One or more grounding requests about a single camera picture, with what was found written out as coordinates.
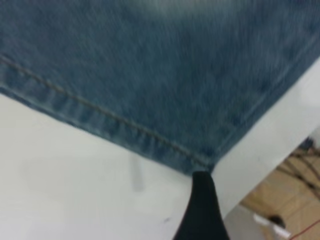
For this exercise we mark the white power strip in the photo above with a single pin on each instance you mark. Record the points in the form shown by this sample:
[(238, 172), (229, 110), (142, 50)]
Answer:
[(277, 228)]

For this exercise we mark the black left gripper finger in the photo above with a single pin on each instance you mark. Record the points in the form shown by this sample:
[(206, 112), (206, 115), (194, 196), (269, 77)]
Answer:
[(202, 212)]

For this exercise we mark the blue denim jeans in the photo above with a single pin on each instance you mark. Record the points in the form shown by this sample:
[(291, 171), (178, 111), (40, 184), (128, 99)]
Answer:
[(150, 75)]

